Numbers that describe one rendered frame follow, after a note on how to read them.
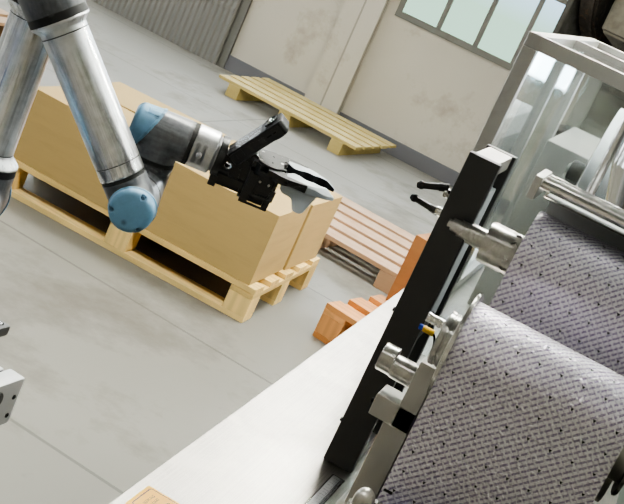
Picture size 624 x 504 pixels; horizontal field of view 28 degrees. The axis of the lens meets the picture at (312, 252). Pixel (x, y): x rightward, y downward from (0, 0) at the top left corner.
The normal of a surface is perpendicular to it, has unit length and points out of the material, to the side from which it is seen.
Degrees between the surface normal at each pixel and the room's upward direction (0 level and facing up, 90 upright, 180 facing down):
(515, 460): 90
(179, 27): 90
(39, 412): 0
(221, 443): 0
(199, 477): 0
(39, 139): 90
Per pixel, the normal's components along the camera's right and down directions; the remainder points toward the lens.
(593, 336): -0.33, 0.18
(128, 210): 0.02, 0.30
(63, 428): 0.40, -0.88
